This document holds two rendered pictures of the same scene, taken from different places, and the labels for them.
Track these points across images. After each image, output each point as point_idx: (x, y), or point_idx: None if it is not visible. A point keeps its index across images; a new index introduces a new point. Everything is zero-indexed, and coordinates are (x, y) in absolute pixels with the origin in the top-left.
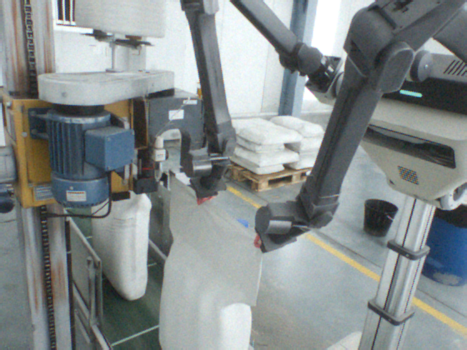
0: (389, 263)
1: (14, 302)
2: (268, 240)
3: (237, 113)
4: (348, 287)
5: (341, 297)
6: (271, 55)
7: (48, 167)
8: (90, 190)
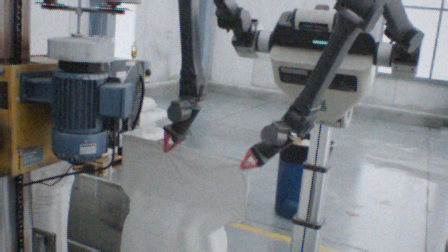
0: (306, 181)
1: None
2: (262, 156)
3: None
4: (232, 242)
5: (230, 251)
6: (73, 28)
7: (31, 133)
8: (99, 142)
